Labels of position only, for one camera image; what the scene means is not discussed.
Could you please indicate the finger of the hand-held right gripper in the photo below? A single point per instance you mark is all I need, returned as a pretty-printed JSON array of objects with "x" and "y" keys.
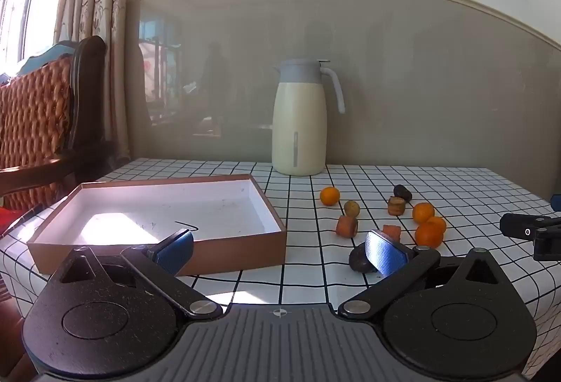
[
  {"x": 556, "y": 203},
  {"x": 519, "y": 225}
]

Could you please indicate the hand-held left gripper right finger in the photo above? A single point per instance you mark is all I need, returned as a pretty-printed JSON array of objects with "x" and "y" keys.
[{"x": 385, "y": 252}]

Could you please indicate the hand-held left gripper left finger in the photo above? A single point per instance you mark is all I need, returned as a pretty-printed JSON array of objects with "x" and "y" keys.
[{"x": 177, "y": 251}]

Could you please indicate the orange carrot chunk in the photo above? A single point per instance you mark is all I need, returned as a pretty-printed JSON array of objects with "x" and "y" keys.
[
  {"x": 346, "y": 226},
  {"x": 393, "y": 231}
]

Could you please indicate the dark wrinkled fruit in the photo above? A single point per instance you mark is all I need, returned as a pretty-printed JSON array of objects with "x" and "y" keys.
[
  {"x": 359, "y": 260},
  {"x": 402, "y": 191}
]

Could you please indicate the orange mandarin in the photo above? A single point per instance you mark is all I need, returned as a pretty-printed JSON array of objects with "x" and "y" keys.
[
  {"x": 423, "y": 212},
  {"x": 428, "y": 236},
  {"x": 329, "y": 195},
  {"x": 438, "y": 223}
]

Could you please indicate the brown cylindrical chunk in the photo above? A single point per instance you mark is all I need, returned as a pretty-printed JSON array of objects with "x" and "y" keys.
[{"x": 396, "y": 205}]

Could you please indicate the brown kiwi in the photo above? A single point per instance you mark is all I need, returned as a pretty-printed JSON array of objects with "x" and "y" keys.
[{"x": 352, "y": 208}]

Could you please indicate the brown cardboard box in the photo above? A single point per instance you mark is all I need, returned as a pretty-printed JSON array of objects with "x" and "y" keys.
[{"x": 131, "y": 206}]

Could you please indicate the white grid tablecloth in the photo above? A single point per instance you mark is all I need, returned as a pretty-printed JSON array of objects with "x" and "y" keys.
[{"x": 438, "y": 189}]

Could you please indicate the cream thermos jug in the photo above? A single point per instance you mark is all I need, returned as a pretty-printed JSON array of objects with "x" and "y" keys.
[{"x": 298, "y": 123}]

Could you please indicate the red plastic bag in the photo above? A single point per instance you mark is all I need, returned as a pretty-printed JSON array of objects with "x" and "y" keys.
[{"x": 11, "y": 219}]

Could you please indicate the wooden sofa with woven cushions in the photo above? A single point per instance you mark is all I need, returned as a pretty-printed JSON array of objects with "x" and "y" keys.
[{"x": 39, "y": 110}]

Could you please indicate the beige embroidered curtain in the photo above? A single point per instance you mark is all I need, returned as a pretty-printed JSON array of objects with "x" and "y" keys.
[{"x": 101, "y": 35}]

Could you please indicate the teal sofa cover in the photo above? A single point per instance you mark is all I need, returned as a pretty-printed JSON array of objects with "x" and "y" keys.
[{"x": 48, "y": 55}]

